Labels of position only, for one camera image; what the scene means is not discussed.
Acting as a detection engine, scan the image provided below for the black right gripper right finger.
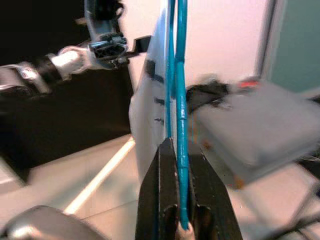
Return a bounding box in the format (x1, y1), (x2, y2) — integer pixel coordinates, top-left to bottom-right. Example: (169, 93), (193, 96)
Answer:
(188, 149), (244, 240)

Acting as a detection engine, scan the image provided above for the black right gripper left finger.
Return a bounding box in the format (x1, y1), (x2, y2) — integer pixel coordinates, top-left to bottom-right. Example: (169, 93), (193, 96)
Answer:
(134, 136), (181, 240)

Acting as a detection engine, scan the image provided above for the blue plastic hanger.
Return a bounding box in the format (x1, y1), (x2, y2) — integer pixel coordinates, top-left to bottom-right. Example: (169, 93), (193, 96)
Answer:
(163, 0), (195, 231)

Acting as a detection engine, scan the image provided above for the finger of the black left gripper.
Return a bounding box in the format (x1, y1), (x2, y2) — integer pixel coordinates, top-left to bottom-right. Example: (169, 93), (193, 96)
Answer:
(126, 36), (152, 57)

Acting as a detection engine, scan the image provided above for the grey box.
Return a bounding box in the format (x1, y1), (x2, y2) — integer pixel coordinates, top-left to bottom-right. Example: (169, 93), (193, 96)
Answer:
(192, 79), (320, 182)

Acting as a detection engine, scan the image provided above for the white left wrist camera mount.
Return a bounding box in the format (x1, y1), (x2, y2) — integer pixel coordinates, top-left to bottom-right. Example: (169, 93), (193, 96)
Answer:
(56, 0), (126, 76)

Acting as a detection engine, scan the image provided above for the silver robot leg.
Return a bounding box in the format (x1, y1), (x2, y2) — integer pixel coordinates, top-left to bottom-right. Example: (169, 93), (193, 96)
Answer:
(0, 204), (107, 240)

